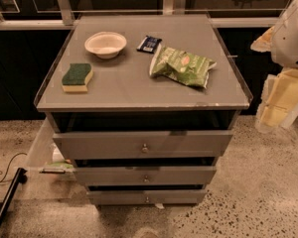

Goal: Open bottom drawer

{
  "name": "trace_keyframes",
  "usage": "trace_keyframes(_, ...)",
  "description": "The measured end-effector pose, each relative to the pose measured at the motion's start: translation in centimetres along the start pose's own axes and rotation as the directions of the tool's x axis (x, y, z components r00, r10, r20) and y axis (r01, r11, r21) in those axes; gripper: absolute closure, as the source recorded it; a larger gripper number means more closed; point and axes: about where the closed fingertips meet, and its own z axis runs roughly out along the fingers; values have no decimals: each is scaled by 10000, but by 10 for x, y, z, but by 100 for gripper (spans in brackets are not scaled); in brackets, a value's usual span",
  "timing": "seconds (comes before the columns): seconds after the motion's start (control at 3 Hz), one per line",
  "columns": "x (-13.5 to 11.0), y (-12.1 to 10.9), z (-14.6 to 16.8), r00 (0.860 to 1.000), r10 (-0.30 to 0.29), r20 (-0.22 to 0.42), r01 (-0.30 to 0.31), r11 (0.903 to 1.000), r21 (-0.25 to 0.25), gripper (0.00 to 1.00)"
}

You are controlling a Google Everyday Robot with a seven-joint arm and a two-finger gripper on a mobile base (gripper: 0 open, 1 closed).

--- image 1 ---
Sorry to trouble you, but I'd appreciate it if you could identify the green yellow sponge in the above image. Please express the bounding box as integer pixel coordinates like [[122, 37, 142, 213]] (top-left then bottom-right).
[[62, 63, 93, 93]]

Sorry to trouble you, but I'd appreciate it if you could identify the grey drawer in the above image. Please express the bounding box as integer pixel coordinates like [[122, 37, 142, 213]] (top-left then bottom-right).
[[74, 166, 216, 186], [87, 189, 207, 205], [53, 130, 232, 160]]

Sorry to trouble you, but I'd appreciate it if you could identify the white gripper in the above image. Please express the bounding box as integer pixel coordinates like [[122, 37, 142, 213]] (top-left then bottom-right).
[[255, 67, 298, 133]]

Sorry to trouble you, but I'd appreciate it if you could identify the grey bottom drawer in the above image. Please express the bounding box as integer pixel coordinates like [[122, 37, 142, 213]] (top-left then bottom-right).
[[87, 189, 207, 205]]

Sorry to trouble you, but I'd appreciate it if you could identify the green chip bag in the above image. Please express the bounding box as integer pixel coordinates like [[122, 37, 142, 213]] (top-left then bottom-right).
[[149, 45, 217, 88]]

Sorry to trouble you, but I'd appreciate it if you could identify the dark blue snack packet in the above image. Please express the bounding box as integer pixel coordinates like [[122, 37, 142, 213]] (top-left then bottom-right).
[[137, 36, 162, 54]]

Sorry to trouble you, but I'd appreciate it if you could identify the grey top drawer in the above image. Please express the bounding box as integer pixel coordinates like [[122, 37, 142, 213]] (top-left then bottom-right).
[[53, 130, 232, 160]]

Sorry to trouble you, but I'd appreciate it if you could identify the metal window railing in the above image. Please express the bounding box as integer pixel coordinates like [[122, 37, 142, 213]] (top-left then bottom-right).
[[0, 0, 298, 31]]

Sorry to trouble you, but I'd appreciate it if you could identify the white paper bowl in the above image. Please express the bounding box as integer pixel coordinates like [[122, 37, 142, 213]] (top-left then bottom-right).
[[84, 32, 127, 60]]

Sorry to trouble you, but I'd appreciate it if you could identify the grey drawer cabinet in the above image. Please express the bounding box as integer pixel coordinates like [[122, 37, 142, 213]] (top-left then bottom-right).
[[35, 16, 251, 193]]

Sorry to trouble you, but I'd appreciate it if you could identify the black floor cable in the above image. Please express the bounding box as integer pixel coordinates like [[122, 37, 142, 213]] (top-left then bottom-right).
[[0, 152, 28, 185]]

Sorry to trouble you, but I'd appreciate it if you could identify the black metal bar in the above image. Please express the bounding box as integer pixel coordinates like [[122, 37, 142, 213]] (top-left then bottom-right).
[[0, 168, 27, 227]]

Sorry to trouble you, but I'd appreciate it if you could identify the grey middle drawer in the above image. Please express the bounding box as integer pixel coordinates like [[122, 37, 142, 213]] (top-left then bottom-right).
[[74, 166, 216, 186]]

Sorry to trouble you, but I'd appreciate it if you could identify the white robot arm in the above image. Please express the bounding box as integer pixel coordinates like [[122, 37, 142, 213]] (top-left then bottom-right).
[[250, 0, 298, 133]]

